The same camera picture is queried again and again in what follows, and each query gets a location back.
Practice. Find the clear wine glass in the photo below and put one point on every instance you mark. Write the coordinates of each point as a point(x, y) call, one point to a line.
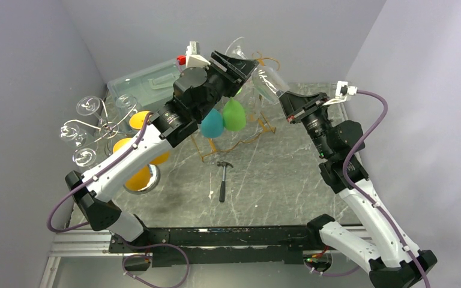
point(265, 78)

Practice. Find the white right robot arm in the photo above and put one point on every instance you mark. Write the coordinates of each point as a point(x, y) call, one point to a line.
point(391, 258)

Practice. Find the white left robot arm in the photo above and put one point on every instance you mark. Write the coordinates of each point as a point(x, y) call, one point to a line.
point(89, 189)

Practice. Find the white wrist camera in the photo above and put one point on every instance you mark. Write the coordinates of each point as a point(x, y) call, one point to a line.
point(192, 57)
point(343, 92)

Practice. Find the green wine glass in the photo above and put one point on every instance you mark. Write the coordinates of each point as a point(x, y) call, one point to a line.
point(234, 115)

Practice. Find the orange wine glass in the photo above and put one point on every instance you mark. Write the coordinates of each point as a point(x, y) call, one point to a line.
point(131, 157)
point(137, 121)

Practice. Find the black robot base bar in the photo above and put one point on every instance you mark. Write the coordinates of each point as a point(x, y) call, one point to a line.
point(167, 246)

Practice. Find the clear glass chrome rack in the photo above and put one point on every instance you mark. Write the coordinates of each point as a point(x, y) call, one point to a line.
point(85, 158)
point(73, 135)

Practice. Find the chrome tree glass rack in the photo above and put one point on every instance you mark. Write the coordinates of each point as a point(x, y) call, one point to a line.
point(102, 136)

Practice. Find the clear plastic storage box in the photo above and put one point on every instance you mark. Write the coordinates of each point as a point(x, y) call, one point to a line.
point(147, 89)

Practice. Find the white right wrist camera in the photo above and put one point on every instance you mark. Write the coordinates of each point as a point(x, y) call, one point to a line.
point(343, 92)

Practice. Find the blue wine glass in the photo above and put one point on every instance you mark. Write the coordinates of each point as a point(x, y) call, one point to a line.
point(212, 125)

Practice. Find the gold wire glass rack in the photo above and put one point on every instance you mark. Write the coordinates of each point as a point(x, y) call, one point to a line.
point(257, 125)

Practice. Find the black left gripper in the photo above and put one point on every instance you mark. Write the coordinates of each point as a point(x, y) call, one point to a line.
point(239, 69)

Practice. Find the clear glass on chrome rack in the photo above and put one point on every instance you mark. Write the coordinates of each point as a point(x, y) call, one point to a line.
point(88, 105)

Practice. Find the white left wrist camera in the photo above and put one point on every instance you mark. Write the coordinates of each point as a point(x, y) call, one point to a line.
point(192, 57)

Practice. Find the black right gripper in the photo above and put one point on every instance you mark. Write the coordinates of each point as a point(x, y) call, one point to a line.
point(292, 104)

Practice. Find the black handled hammer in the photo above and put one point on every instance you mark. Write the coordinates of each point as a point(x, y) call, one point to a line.
point(224, 165)

